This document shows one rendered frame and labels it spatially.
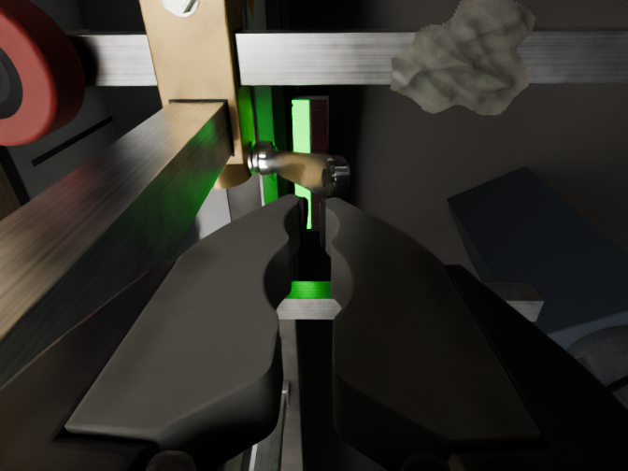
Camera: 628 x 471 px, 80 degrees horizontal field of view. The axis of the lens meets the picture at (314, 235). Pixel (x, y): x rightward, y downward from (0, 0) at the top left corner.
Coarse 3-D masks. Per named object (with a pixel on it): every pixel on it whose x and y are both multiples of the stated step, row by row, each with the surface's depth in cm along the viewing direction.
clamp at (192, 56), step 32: (160, 0) 21; (224, 0) 21; (160, 32) 22; (192, 32) 22; (224, 32) 22; (160, 64) 23; (192, 64) 23; (224, 64) 23; (160, 96) 24; (192, 96) 24; (224, 96) 24
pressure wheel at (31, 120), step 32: (0, 0) 19; (0, 32) 19; (32, 32) 19; (0, 64) 20; (32, 64) 20; (64, 64) 21; (0, 96) 21; (32, 96) 21; (64, 96) 22; (0, 128) 22; (32, 128) 22
